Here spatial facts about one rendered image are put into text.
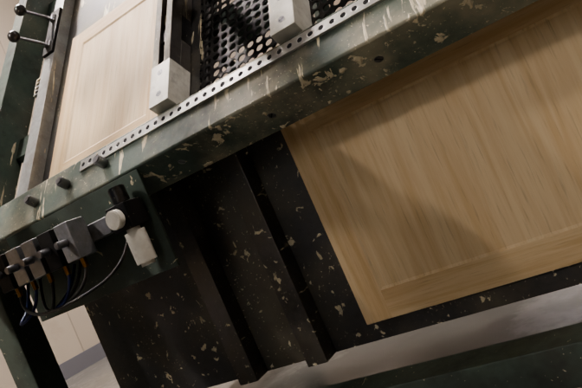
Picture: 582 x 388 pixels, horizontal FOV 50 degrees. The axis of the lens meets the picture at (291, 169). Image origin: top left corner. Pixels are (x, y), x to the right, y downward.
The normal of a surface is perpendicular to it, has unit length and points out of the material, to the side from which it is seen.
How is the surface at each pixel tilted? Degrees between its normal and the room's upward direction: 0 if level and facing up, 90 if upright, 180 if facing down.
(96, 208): 90
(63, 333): 90
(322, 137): 90
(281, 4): 53
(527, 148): 90
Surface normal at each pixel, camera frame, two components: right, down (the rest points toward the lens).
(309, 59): -0.59, -0.41
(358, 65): 0.07, 0.84
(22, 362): -0.44, 0.17
